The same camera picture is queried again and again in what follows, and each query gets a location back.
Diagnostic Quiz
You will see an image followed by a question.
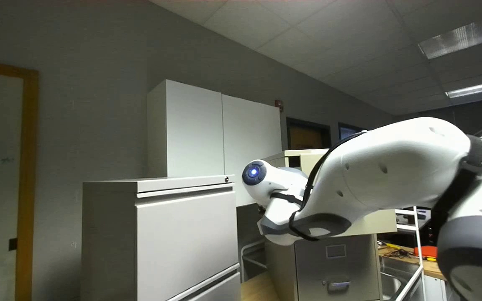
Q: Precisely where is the beige metal filing cabinet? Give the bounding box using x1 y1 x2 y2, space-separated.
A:
262 231 385 301

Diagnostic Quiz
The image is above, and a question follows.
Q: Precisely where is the gray metal filing cabinet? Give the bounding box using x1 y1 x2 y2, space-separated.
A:
80 174 242 301

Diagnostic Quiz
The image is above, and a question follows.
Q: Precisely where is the beige drawer without label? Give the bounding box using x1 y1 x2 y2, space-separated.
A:
292 236 383 301

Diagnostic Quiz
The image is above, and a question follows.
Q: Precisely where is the dark framed doorway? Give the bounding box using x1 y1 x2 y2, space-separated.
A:
284 116 333 151

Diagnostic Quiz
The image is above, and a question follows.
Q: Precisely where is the dark window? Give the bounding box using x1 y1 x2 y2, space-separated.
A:
336 121 366 146

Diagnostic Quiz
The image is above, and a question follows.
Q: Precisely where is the wooden work table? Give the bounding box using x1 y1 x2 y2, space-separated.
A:
376 243 448 283

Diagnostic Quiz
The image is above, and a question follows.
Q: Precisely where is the white metal rack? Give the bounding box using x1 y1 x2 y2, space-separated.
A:
390 204 428 301

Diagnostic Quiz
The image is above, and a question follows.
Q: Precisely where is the orange tool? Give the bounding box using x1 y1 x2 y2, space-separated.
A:
411 244 440 263

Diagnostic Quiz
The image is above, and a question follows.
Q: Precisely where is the long ceiling light panel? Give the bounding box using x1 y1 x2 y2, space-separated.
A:
416 8 482 62

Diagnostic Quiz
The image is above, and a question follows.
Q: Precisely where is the white wall cabinet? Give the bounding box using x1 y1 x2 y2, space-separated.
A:
145 79 284 209

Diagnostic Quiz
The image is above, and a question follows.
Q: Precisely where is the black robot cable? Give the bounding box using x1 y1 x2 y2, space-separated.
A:
286 146 338 243

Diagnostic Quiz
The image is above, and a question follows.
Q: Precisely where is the white metal tube frame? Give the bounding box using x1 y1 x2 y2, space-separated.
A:
237 238 269 283

